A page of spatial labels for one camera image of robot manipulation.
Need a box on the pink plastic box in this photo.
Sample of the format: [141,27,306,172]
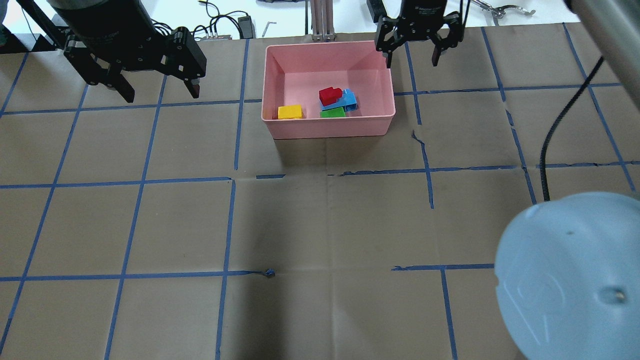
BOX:
[262,39,396,140]

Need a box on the aluminium frame post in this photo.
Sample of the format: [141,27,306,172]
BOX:
[310,0,336,43]

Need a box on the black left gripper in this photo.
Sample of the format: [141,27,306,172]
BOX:
[48,0,207,103]

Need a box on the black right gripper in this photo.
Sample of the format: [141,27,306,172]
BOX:
[375,0,465,69]

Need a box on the red toy block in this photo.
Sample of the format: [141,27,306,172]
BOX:
[318,87,343,107]

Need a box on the green toy block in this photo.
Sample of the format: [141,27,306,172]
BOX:
[320,106,346,118]

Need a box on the black power adapter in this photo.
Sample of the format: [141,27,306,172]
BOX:
[237,15,255,39]

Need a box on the black braided cable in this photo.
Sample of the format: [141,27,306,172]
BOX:
[540,56,605,203]

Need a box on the blue toy block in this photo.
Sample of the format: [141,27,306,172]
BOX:
[320,88,359,113]

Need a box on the usb hub with cables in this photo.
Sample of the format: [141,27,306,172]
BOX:
[194,32,233,42]

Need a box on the yellow toy block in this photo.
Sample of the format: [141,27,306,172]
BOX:
[276,104,305,120]

